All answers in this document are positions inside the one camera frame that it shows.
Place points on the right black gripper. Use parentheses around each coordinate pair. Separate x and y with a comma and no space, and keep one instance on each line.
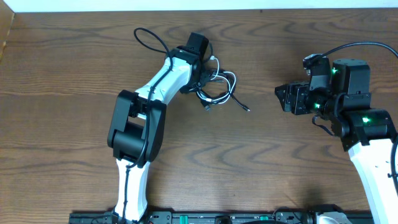
(292,98)

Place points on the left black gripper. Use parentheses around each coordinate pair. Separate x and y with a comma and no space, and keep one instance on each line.
(203,78)

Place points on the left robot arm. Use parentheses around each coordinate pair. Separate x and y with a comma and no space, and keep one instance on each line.
(137,126)

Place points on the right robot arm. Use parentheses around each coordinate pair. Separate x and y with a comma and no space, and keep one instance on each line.
(338,92)

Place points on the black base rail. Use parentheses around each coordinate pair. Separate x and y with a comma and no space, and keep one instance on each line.
(159,217)

